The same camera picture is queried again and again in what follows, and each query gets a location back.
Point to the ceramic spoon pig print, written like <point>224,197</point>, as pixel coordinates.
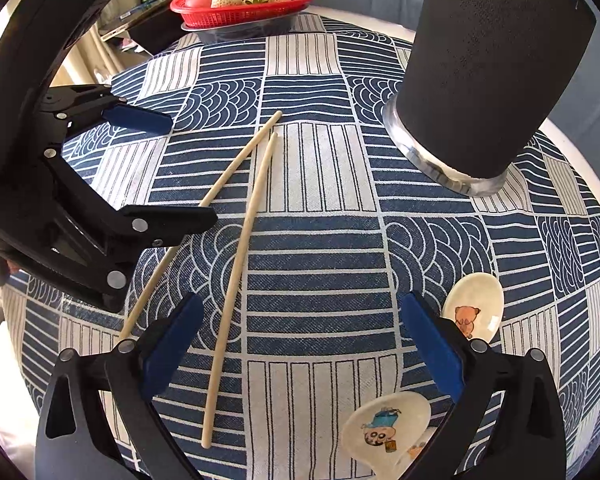
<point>480,300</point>

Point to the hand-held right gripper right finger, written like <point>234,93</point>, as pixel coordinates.
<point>432,345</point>

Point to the black desk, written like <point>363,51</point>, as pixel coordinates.
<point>155,35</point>

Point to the ceramic spoon cartoon boy print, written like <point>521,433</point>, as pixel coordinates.
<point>380,420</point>

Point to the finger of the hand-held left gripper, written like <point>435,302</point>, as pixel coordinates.
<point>140,117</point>
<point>180,220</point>

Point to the blue patterned tablecloth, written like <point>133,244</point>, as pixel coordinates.
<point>330,260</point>

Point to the white bedding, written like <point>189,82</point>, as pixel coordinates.
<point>5,385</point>

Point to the silver laptop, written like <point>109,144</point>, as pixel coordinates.
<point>115,25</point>

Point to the black utensil holder cup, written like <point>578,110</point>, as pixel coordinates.
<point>480,85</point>

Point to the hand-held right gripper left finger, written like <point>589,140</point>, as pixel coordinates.
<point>175,345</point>

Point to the black plastic container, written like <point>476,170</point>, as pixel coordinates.
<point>240,32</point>

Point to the pink peach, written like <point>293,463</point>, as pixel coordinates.
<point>199,1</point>

